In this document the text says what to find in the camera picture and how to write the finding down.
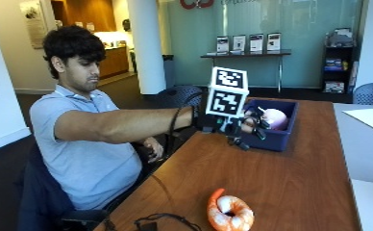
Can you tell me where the pink soft toy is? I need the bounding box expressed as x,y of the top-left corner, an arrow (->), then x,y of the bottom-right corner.
255,107 -> 288,132

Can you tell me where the blue plastic bin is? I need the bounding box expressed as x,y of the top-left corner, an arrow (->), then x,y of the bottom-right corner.
239,98 -> 300,152

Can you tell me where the white marker cube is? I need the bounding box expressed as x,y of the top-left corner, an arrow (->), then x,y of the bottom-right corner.
204,65 -> 251,119

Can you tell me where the the person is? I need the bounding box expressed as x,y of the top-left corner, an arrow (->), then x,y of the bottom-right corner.
29,25 -> 196,211

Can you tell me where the dark perforated chair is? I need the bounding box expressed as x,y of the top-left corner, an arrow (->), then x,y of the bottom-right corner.
153,85 -> 204,110
352,81 -> 373,107

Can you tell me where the white stack of books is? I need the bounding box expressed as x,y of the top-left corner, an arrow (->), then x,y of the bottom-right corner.
323,80 -> 345,94

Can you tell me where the dark console table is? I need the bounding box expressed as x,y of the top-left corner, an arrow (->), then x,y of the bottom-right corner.
199,49 -> 292,94

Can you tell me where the framed display card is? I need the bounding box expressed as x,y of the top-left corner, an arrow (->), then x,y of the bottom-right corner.
266,32 -> 283,52
248,33 -> 264,52
231,34 -> 248,53
216,36 -> 230,54

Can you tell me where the orange shrimp soft toy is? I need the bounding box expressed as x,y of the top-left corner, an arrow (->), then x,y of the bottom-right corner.
206,188 -> 255,231

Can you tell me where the blue stack of books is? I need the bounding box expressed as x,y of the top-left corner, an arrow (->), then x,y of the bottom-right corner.
323,57 -> 345,72

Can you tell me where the black bookshelf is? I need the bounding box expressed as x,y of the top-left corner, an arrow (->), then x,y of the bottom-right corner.
321,44 -> 359,94

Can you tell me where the white paper sheet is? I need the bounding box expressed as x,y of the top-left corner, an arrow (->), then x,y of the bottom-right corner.
341,107 -> 373,134

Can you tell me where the dark blue office chair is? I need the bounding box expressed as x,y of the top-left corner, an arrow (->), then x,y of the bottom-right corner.
17,143 -> 111,231

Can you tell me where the wooden counter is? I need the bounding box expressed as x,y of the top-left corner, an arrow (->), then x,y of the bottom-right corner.
98,46 -> 130,80

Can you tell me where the pile of items on shelf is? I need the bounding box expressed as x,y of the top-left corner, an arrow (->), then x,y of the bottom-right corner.
324,27 -> 356,48

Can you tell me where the black glove cable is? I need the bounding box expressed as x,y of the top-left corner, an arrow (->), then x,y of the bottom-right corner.
165,91 -> 204,158

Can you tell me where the black cable loop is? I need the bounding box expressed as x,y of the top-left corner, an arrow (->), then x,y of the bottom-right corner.
133,174 -> 203,231

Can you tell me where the white wall poster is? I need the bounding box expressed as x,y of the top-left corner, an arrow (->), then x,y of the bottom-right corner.
18,0 -> 50,50

